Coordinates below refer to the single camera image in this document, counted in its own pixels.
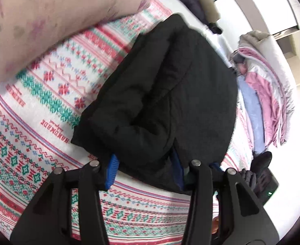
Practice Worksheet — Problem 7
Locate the black garment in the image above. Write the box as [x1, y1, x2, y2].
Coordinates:
[71, 14, 238, 193]

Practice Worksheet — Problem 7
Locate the person's right hand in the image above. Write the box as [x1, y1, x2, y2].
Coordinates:
[211, 216, 219, 235]

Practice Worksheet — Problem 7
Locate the pink and white bedding pile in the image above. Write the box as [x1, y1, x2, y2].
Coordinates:
[229, 30, 296, 155]

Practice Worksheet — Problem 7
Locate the patterned knit-print bed sheet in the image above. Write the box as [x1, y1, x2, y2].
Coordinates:
[0, 0, 255, 245]

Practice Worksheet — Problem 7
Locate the white sliding-door wardrobe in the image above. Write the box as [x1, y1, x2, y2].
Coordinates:
[214, 0, 300, 59]

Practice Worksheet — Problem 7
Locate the pink floral folded quilt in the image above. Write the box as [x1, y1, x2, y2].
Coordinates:
[0, 0, 150, 84]

